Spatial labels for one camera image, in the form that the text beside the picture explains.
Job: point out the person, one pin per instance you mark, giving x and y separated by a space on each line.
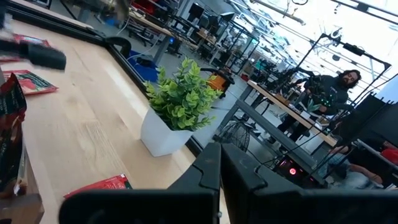
329 90
351 174

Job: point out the wooden workbench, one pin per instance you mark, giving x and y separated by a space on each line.
280 99

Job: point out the orange black shop vacuum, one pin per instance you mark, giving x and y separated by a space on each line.
217 82

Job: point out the black computer case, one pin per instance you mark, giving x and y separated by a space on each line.
298 174

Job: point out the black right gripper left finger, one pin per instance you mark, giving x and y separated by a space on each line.
205 174

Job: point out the black floor fan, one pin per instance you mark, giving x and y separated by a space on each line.
233 137

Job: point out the blue plastic bin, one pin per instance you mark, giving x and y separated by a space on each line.
146 73

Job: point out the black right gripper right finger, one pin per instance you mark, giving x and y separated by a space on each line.
245 177

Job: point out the black camera rig frame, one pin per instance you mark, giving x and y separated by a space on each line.
354 49

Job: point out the green plant in white pot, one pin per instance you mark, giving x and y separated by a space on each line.
161 137

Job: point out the gold vanilla tea packet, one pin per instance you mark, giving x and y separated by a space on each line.
11 161

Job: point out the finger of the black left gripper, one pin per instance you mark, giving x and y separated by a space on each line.
43 56

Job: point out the black monitor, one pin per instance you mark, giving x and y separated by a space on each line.
373 121

